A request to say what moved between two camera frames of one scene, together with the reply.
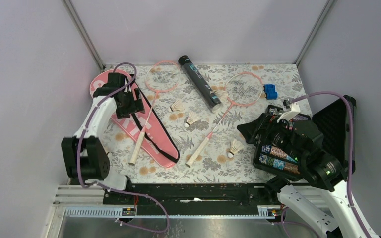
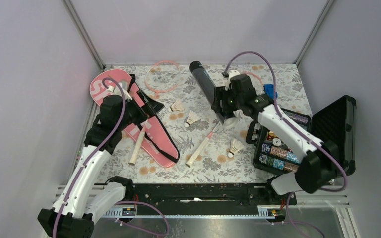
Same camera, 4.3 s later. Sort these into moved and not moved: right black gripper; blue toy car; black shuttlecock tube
Moved: right black gripper; black shuttlecock tube
Not moved: blue toy car
